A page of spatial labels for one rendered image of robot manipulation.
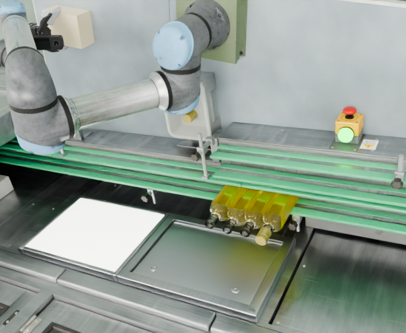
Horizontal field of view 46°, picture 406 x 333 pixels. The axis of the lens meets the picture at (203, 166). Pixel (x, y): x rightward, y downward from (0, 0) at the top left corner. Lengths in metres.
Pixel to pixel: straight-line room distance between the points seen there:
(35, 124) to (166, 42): 0.41
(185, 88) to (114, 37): 0.53
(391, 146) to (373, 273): 0.38
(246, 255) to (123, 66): 0.83
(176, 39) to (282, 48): 0.37
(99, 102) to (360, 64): 0.75
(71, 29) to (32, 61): 0.63
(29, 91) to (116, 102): 0.24
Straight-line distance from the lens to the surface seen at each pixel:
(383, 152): 1.48
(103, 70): 1.94
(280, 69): 1.57
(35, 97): 1.21
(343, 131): 1.48
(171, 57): 1.34
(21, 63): 1.24
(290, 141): 1.55
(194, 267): 1.53
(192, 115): 1.72
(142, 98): 1.35
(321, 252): 1.59
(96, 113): 1.31
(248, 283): 1.45
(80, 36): 1.85
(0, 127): 2.03
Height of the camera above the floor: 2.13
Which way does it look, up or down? 47 degrees down
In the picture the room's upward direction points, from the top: 138 degrees counter-clockwise
